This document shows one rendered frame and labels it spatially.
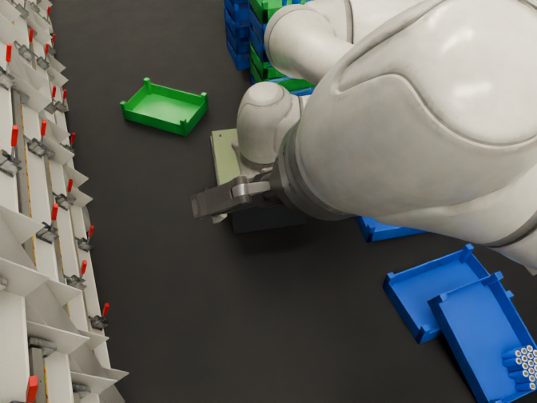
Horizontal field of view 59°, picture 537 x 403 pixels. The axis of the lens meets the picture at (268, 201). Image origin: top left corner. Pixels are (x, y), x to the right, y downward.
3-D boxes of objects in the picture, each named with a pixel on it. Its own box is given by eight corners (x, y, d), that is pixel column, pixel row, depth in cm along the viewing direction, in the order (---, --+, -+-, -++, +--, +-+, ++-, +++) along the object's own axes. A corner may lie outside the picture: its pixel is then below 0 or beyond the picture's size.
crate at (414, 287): (419, 345, 134) (425, 332, 128) (381, 287, 146) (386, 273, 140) (504, 309, 141) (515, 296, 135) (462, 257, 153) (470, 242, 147)
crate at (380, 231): (366, 243, 157) (369, 228, 151) (347, 198, 170) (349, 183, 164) (449, 228, 161) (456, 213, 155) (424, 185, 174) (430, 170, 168)
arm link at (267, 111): (237, 129, 153) (234, 72, 136) (293, 127, 154) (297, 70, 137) (238, 165, 143) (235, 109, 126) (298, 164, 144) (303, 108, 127)
